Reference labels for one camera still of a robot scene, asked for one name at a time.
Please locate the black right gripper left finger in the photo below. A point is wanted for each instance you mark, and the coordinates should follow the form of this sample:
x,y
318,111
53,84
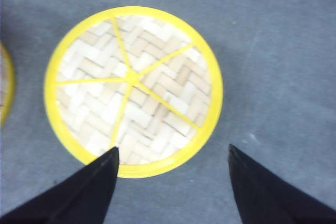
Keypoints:
x,y
84,197

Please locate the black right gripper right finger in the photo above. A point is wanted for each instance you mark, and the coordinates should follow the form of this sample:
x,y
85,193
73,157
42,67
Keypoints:
x,y
263,197

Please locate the woven bamboo steamer lid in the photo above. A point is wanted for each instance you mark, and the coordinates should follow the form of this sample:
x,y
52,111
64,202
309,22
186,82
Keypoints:
x,y
136,78

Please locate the front bamboo steamer basket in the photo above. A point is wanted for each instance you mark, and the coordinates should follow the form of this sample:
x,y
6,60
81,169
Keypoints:
x,y
7,84

